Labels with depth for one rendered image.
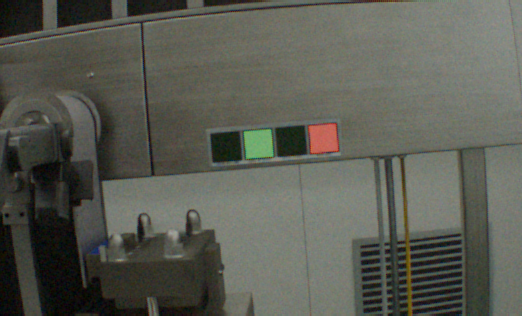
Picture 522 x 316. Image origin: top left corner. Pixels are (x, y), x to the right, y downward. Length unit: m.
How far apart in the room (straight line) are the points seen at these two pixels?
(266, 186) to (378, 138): 2.37
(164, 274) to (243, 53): 0.52
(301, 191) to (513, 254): 0.99
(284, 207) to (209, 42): 2.39
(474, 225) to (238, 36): 0.64
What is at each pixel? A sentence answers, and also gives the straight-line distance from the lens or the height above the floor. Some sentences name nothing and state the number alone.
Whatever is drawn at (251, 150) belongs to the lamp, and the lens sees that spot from 2.04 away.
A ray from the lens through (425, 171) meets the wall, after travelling 4.41.
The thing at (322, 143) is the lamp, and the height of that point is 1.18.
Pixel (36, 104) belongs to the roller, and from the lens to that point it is 1.77.
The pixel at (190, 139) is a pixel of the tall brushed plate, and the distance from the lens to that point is 2.06.
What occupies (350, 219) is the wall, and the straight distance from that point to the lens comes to 4.41.
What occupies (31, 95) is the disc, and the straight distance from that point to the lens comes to 1.78.
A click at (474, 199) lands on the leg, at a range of 2.24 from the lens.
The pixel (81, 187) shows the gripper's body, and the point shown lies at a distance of 1.70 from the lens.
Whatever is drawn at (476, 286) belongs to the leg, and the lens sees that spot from 2.27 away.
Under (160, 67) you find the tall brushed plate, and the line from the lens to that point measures 2.06.
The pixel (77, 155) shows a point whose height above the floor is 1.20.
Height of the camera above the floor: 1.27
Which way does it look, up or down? 3 degrees down
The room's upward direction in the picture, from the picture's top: 5 degrees counter-clockwise
